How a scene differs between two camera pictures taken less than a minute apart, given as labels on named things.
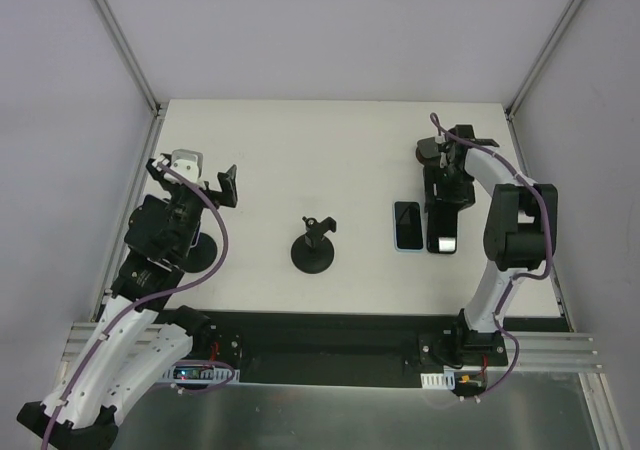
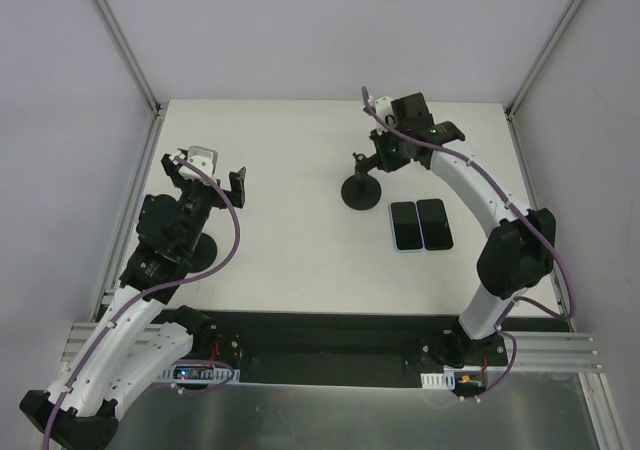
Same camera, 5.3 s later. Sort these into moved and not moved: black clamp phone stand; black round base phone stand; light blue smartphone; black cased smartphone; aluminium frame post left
Moved: black cased smartphone; black clamp phone stand
Not moved: black round base phone stand; light blue smartphone; aluminium frame post left
